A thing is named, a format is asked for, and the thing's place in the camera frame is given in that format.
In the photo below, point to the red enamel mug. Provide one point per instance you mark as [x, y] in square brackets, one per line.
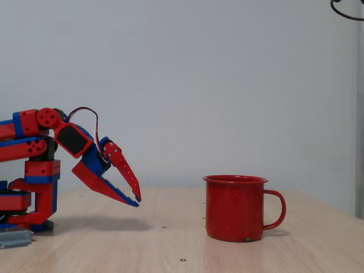
[233, 210]

